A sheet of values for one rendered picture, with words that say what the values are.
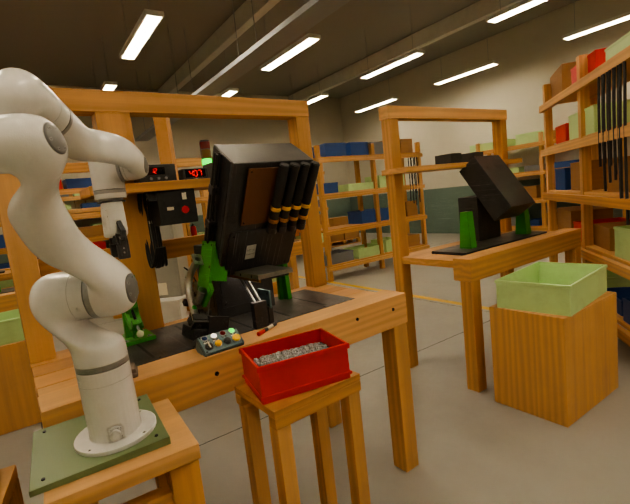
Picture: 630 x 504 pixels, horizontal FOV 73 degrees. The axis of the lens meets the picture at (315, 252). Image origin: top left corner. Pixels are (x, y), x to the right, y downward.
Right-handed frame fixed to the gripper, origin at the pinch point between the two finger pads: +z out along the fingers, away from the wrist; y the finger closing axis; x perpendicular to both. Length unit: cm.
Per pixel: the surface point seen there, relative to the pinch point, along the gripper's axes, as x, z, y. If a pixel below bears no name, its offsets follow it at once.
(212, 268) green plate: 38.5, 13.5, -28.0
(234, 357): 33, 43, -5
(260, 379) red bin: 28, 42, 22
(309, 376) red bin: 43, 45, 25
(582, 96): 374, -67, -22
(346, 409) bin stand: 56, 61, 26
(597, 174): 396, -2, -21
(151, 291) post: 24, 24, -66
